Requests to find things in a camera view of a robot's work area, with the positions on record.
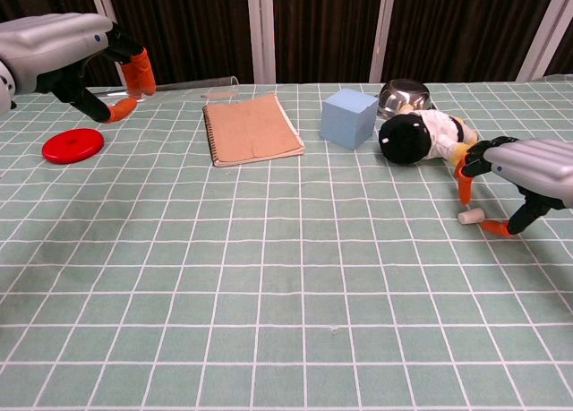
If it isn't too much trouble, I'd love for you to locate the stainless steel bowl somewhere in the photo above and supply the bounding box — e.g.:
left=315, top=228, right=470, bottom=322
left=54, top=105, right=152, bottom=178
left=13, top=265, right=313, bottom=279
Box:
left=377, top=79, right=432, bottom=120

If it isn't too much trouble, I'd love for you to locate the brown spiral notebook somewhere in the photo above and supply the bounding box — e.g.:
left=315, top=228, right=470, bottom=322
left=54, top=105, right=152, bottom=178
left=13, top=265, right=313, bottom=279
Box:
left=201, top=92, right=306, bottom=168

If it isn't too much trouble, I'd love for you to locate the green white grid tablecloth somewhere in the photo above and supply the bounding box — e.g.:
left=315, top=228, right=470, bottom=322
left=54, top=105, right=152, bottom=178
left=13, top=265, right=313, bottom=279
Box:
left=0, top=74, right=573, bottom=411

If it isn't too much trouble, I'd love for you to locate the black white plush doll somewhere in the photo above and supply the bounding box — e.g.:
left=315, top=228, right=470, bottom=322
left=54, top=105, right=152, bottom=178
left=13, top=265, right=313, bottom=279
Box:
left=378, top=108, right=479, bottom=168

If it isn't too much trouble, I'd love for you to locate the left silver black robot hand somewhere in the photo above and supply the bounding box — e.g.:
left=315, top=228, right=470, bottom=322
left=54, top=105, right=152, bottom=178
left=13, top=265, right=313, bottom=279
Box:
left=0, top=13, right=158, bottom=124

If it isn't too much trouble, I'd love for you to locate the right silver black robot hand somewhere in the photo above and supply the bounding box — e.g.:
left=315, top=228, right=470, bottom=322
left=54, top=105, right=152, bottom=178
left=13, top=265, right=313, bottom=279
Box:
left=454, top=136, right=573, bottom=240

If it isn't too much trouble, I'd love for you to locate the light blue foam cube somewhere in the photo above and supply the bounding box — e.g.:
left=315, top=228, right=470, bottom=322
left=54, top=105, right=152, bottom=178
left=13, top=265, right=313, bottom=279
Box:
left=319, top=88, right=380, bottom=151

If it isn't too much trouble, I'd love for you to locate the red plastic disc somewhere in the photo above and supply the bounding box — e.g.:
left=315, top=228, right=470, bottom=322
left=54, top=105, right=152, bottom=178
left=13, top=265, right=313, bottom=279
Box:
left=41, top=128, right=106, bottom=166

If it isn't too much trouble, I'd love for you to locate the clear glass tube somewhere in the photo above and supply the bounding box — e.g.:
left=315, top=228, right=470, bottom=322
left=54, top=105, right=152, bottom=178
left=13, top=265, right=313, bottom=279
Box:
left=91, top=74, right=241, bottom=101

